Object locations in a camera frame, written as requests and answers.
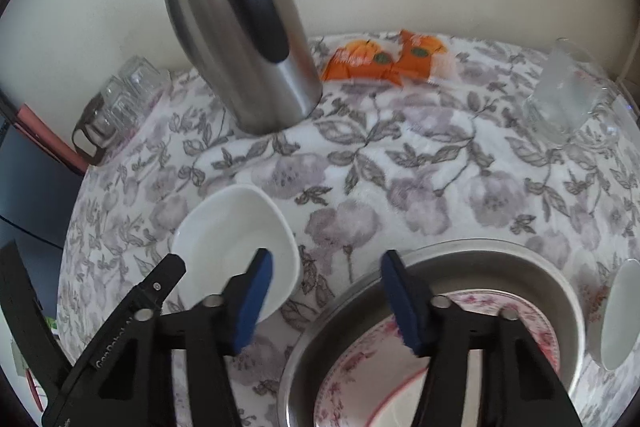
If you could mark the stainless steel thermos jug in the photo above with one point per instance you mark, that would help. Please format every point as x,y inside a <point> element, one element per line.
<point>255,57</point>

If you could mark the glass cups in holder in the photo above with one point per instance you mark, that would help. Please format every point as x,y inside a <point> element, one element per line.
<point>119,108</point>

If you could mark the left orange snack packet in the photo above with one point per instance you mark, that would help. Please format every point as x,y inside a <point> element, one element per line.
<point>361,59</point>

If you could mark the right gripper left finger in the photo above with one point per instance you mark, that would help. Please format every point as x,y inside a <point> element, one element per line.
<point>216,328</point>

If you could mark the strawberry pattern ceramic bowl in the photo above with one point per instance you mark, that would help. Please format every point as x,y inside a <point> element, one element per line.
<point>613,320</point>

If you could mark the clear glass pitcher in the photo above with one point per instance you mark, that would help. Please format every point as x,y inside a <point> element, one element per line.
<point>572,102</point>

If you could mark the right orange snack packet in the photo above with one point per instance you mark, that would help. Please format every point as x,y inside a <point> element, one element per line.
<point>421,58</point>

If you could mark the orange snack packet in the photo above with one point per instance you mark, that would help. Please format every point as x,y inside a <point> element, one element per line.
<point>421,58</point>
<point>361,59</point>

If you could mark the round stainless steel plate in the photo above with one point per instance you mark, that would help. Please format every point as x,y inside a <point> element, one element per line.
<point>447,266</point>

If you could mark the floral tablecloth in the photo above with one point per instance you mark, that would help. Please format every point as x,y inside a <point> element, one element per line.
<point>376,166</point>

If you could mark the pink floral round plate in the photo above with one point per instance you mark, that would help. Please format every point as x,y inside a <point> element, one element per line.
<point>377,381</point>

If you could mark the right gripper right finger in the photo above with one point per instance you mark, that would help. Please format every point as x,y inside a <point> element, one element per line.
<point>519,386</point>

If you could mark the plain white ceramic bowl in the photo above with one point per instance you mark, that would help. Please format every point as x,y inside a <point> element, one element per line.
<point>220,236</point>

